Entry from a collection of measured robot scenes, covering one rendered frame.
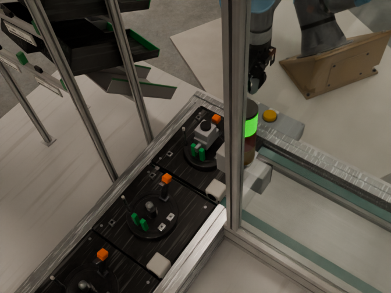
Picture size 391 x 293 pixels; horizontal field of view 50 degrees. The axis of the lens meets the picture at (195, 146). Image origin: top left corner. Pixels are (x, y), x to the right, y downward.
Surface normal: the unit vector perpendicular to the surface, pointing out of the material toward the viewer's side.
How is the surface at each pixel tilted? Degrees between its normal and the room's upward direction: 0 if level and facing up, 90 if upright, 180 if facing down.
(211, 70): 0
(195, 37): 0
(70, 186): 0
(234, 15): 90
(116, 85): 90
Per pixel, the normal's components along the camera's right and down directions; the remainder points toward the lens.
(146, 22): -0.07, -0.56
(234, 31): -0.58, 0.69
